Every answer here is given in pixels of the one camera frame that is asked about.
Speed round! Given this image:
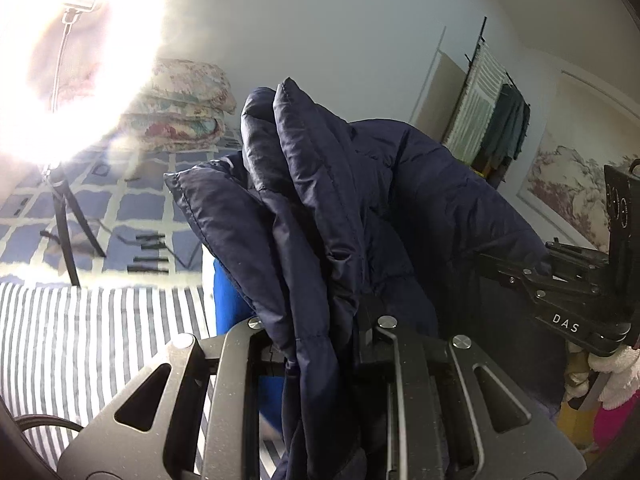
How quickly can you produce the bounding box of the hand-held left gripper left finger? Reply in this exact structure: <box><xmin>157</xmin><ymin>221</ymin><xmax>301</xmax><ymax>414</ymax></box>
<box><xmin>57</xmin><ymin>317</ymin><xmax>287</xmax><ymax>480</ymax></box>

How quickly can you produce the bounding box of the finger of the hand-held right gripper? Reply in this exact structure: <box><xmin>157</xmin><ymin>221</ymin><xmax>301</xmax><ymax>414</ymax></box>
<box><xmin>544</xmin><ymin>241</ymin><xmax>613</xmax><ymax>268</ymax></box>
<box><xmin>476</xmin><ymin>252</ymin><xmax>602</xmax><ymax>307</ymax></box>

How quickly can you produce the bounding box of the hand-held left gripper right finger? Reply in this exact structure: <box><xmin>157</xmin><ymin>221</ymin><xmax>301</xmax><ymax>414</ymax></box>
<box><xmin>356</xmin><ymin>296</ymin><xmax>587</xmax><ymax>480</ymax></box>

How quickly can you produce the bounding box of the navy puffer jacket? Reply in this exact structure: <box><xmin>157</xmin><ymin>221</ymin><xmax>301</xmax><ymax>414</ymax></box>
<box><xmin>164</xmin><ymin>77</ymin><xmax>568</xmax><ymax>480</ymax></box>

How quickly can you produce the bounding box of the black clothes drying rack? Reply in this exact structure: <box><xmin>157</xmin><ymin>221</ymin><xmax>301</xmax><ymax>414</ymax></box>
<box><xmin>441</xmin><ymin>15</ymin><xmax>532</xmax><ymax>187</ymax></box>

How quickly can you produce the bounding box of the person's right hand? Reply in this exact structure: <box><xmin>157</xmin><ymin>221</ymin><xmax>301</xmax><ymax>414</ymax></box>
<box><xmin>561</xmin><ymin>342</ymin><xmax>640</xmax><ymax>410</ymax></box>

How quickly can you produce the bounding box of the person's pink clothing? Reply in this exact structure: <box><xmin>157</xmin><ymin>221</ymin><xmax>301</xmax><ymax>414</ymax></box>
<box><xmin>594</xmin><ymin>394</ymin><xmax>640</xmax><ymax>455</ymax></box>

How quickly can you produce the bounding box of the black hanging garment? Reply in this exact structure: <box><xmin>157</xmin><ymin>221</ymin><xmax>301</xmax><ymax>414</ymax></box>
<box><xmin>519</xmin><ymin>100</ymin><xmax>533</xmax><ymax>153</ymax></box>

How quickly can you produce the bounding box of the grey hanging shirt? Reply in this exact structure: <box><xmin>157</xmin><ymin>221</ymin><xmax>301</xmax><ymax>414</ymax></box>
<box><xmin>481</xmin><ymin>82</ymin><xmax>527</xmax><ymax>172</ymax></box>

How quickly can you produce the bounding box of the striped bed sheet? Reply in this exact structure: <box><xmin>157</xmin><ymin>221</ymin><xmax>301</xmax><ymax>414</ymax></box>
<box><xmin>0</xmin><ymin>281</ymin><xmax>222</xmax><ymax>480</ymax></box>

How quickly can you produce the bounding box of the white hanging towel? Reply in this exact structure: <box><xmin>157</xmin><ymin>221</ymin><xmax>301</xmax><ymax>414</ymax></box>
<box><xmin>446</xmin><ymin>42</ymin><xmax>507</xmax><ymax>162</ymax></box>

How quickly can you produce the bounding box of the blue checked blanket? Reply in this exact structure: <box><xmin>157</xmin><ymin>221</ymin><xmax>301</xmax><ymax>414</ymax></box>
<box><xmin>0</xmin><ymin>130</ymin><xmax>247</xmax><ymax>289</ymax></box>

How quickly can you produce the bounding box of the beige leaning board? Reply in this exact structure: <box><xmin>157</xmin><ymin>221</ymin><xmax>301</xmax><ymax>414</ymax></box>
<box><xmin>411</xmin><ymin>26</ymin><xmax>467</xmax><ymax>142</ymax></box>

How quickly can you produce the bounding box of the black tripod stand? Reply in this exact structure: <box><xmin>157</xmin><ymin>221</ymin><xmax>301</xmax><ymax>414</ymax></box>
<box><xmin>39</xmin><ymin>2</ymin><xmax>109</xmax><ymax>289</ymax></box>

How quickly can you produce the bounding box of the floral pillow stack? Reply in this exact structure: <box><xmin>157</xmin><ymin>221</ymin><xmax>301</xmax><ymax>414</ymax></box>
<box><xmin>116</xmin><ymin>57</ymin><xmax>239</xmax><ymax>152</ymax></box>

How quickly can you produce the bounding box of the framed wall painting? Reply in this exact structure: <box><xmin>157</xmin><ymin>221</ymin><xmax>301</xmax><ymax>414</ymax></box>
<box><xmin>516</xmin><ymin>129</ymin><xmax>617</xmax><ymax>242</ymax></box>

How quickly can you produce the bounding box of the thick black cable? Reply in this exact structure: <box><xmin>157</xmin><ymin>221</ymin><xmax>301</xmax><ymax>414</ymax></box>
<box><xmin>12</xmin><ymin>411</ymin><xmax>87</xmax><ymax>437</ymax></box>

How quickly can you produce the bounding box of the ring light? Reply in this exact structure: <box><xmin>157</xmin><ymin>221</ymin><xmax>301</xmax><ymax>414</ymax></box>
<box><xmin>0</xmin><ymin>0</ymin><xmax>167</xmax><ymax>167</ymax></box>

